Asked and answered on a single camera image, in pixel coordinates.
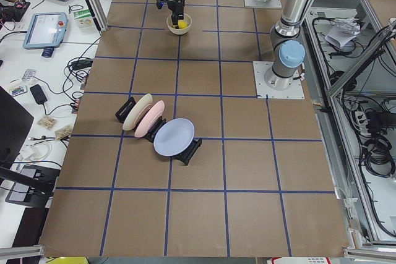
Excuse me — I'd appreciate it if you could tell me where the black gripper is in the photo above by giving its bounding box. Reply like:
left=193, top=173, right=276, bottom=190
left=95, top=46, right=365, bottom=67
left=165, top=0, right=185, bottom=26

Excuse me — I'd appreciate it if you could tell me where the yellow lemon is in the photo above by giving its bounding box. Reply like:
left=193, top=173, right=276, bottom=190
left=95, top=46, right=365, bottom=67
left=178, top=21, right=189, bottom=29

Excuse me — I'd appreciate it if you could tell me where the cream bowl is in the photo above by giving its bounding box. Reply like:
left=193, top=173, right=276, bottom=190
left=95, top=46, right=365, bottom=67
left=166, top=14, right=192, bottom=35

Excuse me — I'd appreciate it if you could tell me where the green white carton box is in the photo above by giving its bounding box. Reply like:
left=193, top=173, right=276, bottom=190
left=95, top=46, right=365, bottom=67
left=73, top=9, right=95, bottom=28

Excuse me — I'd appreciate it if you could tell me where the pink plate in rack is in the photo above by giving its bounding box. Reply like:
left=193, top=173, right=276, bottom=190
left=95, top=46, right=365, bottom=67
left=134, top=100, right=165, bottom=138

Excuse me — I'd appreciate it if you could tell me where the black dish rack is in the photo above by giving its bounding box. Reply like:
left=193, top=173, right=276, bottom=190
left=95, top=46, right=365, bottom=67
left=115, top=93, right=202, bottom=165

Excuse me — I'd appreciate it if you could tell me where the cream plate in rack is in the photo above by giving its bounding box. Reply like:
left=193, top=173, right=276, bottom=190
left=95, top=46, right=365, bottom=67
left=123, top=93, right=153, bottom=131

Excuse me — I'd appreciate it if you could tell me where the light blue plate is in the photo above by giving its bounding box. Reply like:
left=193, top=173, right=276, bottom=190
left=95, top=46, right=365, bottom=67
left=153, top=118, right=195, bottom=156

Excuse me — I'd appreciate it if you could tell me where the near teach pendant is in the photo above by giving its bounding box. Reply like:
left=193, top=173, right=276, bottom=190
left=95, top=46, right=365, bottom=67
left=23, top=12, right=68, bottom=49

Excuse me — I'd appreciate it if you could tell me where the black smartphone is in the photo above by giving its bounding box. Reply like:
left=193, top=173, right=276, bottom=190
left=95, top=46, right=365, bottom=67
left=30, top=84, right=48, bottom=104

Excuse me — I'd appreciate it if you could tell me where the black monitor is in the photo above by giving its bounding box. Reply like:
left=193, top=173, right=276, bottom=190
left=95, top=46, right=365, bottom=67
left=0, top=86, right=59, bottom=209

